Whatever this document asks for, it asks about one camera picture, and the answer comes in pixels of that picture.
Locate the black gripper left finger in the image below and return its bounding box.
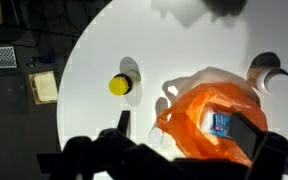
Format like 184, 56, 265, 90
117, 110, 131, 136

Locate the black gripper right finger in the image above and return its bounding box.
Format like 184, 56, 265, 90
229, 113, 265, 160

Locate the dark bottle with yellow cap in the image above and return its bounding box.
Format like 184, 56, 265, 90
109, 70, 141, 96

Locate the orange plastic bag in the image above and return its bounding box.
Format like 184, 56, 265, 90
157, 82, 268, 166

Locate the amber bottle with white cap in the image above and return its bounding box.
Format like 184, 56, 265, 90
246, 52, 288, 96

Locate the white perforated square panel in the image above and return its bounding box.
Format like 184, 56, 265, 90
0, 47, 17, 69

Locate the white round pedestal table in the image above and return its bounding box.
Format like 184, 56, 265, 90
56, 0, 288, 180

